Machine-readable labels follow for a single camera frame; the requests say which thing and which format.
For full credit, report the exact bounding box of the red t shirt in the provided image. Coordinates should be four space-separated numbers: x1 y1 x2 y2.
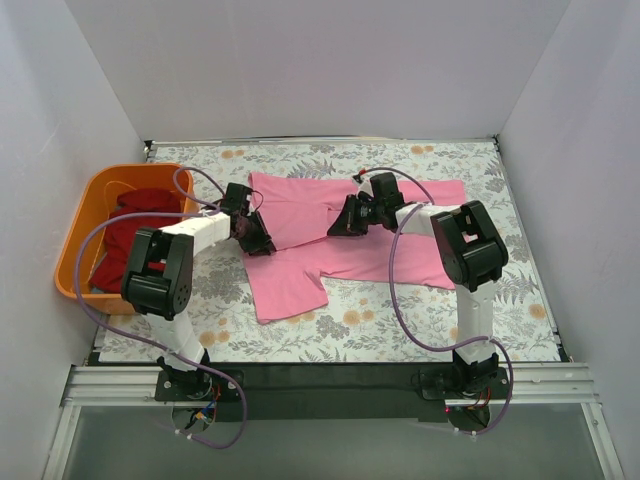
90 188 182 294

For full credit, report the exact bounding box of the aluminium frame rail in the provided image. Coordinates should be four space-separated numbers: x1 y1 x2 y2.
43 362 624 479

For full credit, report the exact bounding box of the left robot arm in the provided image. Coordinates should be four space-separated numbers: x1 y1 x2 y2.
121 183 276 400

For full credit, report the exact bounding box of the pink t shirt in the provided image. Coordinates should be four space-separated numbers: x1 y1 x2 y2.
244 172 453 324

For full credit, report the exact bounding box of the orange plastic basket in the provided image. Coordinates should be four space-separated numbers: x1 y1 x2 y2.
54 163 197 315

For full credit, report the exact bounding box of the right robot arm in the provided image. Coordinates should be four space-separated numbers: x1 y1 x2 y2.
327 167 509 398

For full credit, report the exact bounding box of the floral table cloth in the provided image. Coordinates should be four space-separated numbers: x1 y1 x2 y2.
97 140 561 364

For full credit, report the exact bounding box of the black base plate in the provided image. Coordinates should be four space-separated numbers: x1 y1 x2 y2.
154 362 511 426

